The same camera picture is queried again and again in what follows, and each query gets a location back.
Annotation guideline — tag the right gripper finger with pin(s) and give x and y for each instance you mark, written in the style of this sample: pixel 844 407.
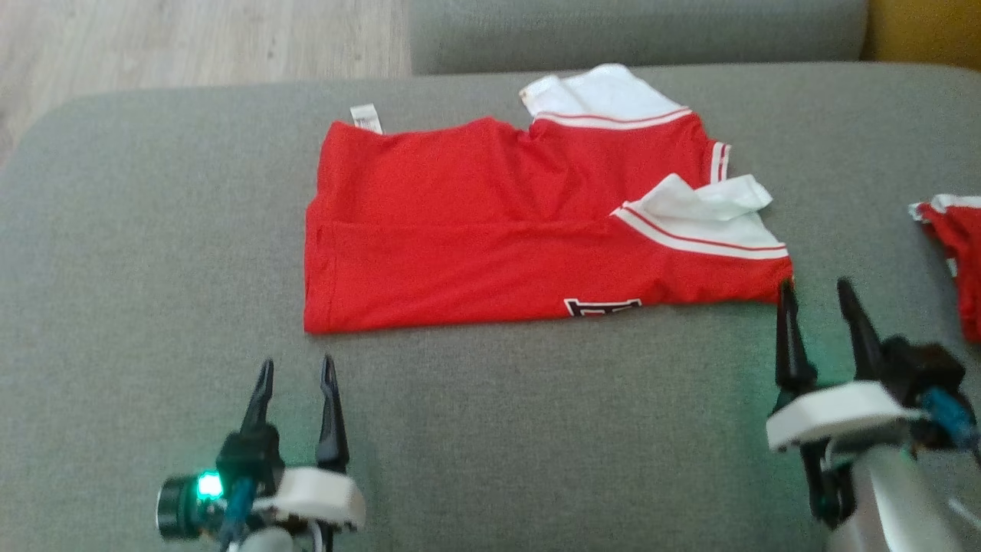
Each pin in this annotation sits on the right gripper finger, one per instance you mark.
pixel 793 360
pixel 864 345

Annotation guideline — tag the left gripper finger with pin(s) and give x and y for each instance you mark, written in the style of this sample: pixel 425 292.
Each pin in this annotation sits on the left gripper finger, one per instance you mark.
pixel 260 399
pixel 332 429

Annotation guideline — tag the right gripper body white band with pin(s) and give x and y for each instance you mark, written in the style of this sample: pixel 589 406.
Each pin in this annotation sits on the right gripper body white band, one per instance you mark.
pixel 835 414

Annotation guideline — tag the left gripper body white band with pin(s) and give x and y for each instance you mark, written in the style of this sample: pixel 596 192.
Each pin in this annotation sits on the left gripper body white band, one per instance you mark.
pixel 322 494

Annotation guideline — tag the red garment with white trim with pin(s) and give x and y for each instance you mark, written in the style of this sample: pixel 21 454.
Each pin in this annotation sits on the red garment with white trim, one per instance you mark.
pixel 966 245

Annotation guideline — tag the red jersey with black print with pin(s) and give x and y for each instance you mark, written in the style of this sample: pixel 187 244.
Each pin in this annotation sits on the red jersey with black print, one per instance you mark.
pixel 460 253

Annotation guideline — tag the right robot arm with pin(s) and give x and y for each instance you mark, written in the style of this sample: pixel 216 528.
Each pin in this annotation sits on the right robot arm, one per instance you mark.
pixel 897 506

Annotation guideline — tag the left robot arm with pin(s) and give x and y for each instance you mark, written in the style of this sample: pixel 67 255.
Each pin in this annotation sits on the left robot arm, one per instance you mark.
pixel 268 541

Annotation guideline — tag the large grey sofa cushion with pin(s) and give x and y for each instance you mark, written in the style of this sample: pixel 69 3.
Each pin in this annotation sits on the large grey sofa cushion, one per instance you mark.
pixel 153 230

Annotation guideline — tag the wide yellow sofa back cushion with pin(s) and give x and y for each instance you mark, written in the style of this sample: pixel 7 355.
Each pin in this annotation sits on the wide yellow sofa back cushion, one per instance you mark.
pixel 927 27

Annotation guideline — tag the grey sofa seat cushion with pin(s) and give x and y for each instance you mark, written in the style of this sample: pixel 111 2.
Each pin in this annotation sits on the grey sofa seat cushion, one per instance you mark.
pixel 613 31

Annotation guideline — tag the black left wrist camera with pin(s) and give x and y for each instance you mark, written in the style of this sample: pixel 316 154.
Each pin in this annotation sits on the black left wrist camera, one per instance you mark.
pixel 249 456

